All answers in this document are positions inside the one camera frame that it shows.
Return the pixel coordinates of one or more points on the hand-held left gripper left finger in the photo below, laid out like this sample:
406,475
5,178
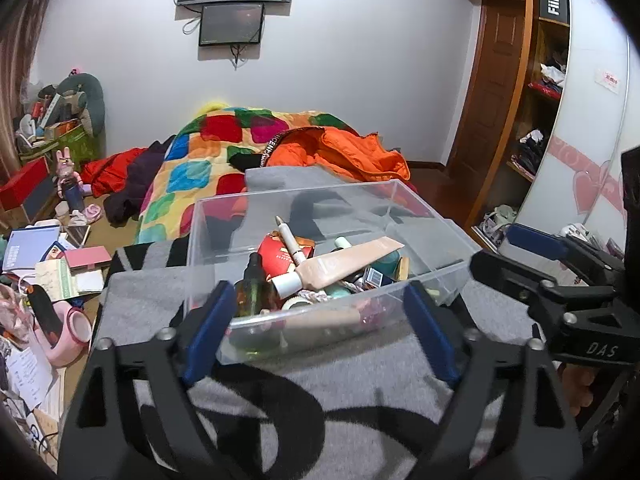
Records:
207,335

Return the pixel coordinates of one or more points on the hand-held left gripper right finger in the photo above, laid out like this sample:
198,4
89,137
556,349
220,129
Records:
430,335

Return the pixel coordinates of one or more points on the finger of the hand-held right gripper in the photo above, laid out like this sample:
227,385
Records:
537,242
505,270

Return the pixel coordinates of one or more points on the green glass bottle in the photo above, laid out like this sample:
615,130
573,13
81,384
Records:
252,290

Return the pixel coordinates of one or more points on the clear plastic box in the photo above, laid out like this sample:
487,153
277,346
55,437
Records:
220,260

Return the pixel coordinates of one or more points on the cigarette box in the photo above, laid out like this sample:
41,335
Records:
375,277

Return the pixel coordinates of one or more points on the teal tape roll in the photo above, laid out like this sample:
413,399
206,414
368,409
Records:
385,262

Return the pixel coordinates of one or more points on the white tape roll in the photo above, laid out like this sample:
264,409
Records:
295,303

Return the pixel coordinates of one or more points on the red packet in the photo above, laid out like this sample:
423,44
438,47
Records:
275,257

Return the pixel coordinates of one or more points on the beige cosmetic tube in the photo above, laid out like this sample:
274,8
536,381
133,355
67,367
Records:
340,262

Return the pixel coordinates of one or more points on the beige cosmetic stick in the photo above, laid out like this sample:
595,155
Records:
292,245

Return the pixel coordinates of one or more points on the mint bottle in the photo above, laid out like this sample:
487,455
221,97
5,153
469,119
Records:
343,243

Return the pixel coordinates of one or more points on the person's right hand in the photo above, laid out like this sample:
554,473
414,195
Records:
575,385

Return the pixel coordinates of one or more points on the dark folded clothes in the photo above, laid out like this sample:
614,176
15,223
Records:
530,150

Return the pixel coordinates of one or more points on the grey blanket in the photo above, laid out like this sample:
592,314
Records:
300,400

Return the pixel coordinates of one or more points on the wooden wardrobe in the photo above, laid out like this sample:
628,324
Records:
532,110

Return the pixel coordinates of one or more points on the pink notebook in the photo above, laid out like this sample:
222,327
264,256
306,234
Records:
87,259

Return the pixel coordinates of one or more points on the white sliding wardrobe door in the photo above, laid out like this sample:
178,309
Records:
590,110

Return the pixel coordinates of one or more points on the red folded cloth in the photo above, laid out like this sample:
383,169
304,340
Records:
545,90

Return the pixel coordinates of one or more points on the green white booklet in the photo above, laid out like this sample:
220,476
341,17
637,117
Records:
57,280

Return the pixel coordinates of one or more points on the colourful patchwork blanket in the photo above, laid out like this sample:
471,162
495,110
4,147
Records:
200,175

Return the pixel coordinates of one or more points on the wooden door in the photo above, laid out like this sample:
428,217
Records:
495,85

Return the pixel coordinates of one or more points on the dark purple clothing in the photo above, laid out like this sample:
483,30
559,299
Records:
135,185

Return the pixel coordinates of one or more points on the white crumpled cloth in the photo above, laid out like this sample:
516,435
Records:
552,74

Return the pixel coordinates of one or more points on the white papers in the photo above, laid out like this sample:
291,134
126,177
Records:
27,375

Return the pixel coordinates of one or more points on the orange jacket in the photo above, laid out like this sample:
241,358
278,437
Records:
360,152

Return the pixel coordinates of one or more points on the red clothing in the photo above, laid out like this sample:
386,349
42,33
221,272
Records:
110,170

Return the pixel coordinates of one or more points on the blue notebook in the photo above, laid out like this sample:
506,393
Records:
30,247

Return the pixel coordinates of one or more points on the dark grey box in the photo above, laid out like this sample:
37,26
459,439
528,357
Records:
40,202

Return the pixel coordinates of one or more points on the pink bunny toy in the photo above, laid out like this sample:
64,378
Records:
67,165

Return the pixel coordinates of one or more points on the green box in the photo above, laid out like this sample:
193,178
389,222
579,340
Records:
80,142

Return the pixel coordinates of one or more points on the red box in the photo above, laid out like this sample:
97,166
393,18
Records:
25,182

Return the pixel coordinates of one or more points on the black sign panel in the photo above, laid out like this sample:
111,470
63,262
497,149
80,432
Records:
555,4

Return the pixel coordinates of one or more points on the small black monitor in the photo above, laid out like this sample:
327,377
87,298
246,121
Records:
231,24

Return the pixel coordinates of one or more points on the striped curtain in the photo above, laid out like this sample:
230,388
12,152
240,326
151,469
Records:
15,85

